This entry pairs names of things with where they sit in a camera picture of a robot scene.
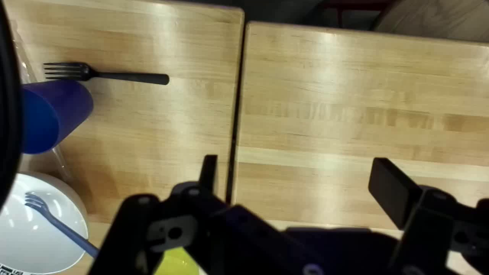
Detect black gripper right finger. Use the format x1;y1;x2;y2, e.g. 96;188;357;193
366;156;489;275

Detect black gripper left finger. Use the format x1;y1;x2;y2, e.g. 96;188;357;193
87;153;287;275

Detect yellow sponge block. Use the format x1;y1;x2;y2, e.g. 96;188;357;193
152;246;204;275

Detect blue plastic fork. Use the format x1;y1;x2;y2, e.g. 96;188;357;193
22;191;100;259

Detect white bowl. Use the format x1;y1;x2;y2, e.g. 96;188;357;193
0;171;91;275

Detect black plastic fork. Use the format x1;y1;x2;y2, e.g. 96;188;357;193
42;60;171;87

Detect blue plastic cup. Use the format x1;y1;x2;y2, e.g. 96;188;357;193
19;80;96;156

